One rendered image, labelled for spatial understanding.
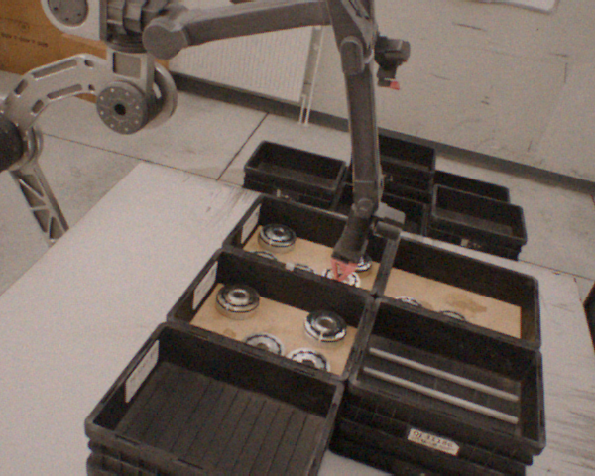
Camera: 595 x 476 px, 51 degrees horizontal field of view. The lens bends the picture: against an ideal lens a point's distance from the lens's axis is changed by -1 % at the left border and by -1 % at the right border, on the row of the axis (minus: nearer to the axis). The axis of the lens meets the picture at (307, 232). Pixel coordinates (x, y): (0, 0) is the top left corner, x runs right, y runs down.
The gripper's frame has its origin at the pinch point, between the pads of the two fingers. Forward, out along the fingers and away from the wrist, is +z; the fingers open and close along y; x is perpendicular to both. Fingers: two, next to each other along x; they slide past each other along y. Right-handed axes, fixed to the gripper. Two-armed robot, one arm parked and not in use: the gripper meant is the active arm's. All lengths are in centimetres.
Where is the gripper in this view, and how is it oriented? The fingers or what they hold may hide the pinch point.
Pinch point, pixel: (341, 274)
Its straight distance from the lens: 157.3
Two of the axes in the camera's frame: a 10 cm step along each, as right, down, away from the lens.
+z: -2.4, 8.1, 5.3
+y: 3.3, -4.5, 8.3
